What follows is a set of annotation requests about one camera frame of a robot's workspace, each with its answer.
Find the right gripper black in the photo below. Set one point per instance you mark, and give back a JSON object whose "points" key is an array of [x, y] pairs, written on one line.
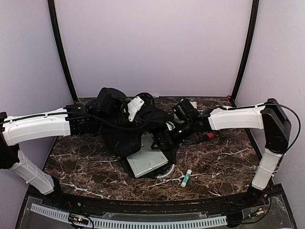
{"points": [[163, 144]]}

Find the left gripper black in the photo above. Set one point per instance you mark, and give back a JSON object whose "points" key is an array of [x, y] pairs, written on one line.
{"points": [[144, 99]]}

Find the grey shrink-wrapped notebook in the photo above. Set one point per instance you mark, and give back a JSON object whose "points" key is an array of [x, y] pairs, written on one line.
{"points": [[146, 159]]}

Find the black student backpack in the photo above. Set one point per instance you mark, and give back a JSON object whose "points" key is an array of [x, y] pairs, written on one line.
{"points": [[125, 139]]}

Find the white tissue paper bag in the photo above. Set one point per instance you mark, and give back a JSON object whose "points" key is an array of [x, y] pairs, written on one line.
{"points": [[194, 104]]}

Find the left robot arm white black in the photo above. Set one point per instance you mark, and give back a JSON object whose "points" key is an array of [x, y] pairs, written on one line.
{"points": [[68, 121]]}

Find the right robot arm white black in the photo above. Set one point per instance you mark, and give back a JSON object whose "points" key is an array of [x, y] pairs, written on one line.
{"points": [[269, 117]]}

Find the green white glue stick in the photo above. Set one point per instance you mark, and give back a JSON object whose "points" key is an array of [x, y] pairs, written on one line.
{"points": [[186, 178]]}

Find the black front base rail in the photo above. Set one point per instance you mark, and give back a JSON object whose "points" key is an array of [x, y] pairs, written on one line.
{"points": [[87, 202]]}

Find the left black frame post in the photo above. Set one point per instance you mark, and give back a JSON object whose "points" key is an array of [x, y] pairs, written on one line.
{"points": [[60, 49]]}

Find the black frame post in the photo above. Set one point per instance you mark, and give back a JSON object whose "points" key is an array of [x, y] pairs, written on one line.
{"points": [[60, 49], [246, 51]]}

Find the right black frame post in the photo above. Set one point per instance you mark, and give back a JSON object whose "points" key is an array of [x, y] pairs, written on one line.
{"points": [[246, 51]]}

